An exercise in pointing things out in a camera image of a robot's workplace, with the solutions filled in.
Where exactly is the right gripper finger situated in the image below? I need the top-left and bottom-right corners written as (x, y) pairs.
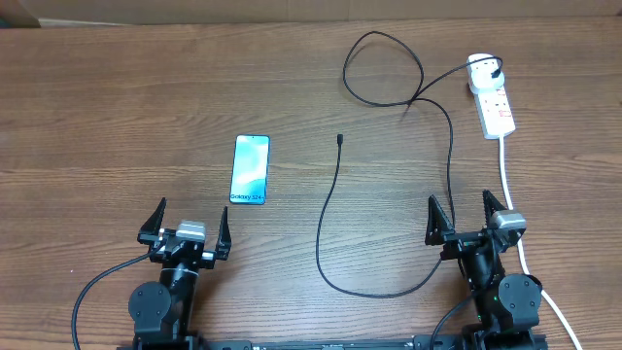
top-left (482, 190), bottom-right (508, 228)
top-left (425, 195), bottom-right (455, 245)

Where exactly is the cardboard sheet backdrop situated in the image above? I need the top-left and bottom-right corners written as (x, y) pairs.
top-left (1, 0), bottom-right (621, 27)

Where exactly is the white power strip cord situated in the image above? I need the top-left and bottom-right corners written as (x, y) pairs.
top-left (498, 135), bottom-right (584, 350)

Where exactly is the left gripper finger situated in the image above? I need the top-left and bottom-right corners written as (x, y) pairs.
top-left (139, 197), bottom-right (166, 235)
top-left (216, 206), bottom-right (231, 261)

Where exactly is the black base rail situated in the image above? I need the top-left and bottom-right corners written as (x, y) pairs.
top-left (117, 334), bottom-right (549, 350)

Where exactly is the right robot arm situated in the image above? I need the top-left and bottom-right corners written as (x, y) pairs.
top-left (425, 191), bottom-right (547, 350)

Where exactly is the white power strip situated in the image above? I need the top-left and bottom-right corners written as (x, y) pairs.
top-left (474, 87), bottom-right (516, 140)

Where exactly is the Samsung Galaxy smartphone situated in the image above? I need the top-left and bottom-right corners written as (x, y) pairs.
top-left (229, 134), bottom-right (270, 205)

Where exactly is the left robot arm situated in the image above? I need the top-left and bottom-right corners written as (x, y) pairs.
top-left (128, 199), bottom-right (231, 349)

